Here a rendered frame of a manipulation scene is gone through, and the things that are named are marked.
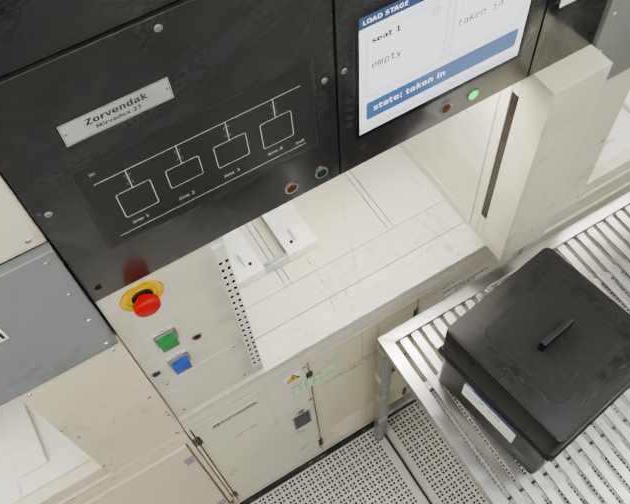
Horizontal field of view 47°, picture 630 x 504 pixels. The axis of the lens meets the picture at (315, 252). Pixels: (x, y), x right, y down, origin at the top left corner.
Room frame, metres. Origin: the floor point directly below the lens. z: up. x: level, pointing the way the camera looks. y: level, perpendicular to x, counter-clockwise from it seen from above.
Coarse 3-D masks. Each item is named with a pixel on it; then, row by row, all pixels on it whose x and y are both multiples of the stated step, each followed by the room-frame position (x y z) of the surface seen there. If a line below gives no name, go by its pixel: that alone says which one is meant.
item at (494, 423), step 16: (448, 368) 0.52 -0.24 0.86; (448, 384) 0.52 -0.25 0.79; (464, 384) 0.49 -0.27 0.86; (464, 400) 0.48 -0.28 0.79; (480, 400) 0.45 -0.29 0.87; (480, 416) 0.44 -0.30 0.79; (496, 416) 0.41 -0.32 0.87; (496, 432) 0.40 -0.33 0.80; (512, 432) 0.38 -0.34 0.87; (512, 448) 0.37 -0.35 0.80; (528, 448) 0.35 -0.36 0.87; (528, 464) 0.33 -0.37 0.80; (544, 464) 0.33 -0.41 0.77
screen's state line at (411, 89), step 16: (512, 32) 0.77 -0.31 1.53; (480, 48) 0.74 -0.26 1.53; (496, 48) 0.76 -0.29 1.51; (448, 64) 0.72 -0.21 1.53; (464, 64) 0.73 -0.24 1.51; (416, 80) 0.70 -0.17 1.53; (432, 80) 0.71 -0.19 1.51; (384, 96) 0.67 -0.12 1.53; (400, 96) 0.69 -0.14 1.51; (368, 112) 0.66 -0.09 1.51
